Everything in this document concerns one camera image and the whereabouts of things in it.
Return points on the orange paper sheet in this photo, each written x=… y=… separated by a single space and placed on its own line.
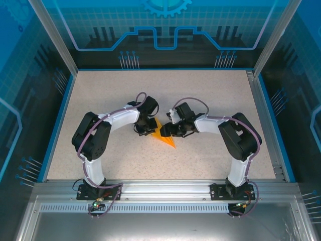
x=168 y=141

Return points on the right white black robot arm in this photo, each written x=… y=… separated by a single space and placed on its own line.
x=240 y=140

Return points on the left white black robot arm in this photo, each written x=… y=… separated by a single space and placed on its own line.
x=95 y=140

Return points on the sheet metal tray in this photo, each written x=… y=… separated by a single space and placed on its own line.
x=163 y=228

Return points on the aluminium mounting rail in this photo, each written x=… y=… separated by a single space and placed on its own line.
x=165 y=190

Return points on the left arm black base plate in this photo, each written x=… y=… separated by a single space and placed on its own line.
x=113 y=194

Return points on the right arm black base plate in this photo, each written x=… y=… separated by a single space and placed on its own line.
x=217 y=192

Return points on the aluminium side rail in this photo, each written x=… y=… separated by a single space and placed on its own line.
x=265 y=120

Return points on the blue printed enclosure panel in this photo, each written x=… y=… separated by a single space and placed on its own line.
x=160 y=15
x=20 y=75
x=301 y=75

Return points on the aluminium frame post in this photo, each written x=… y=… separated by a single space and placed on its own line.
x=275 y=37
x=55 y=37

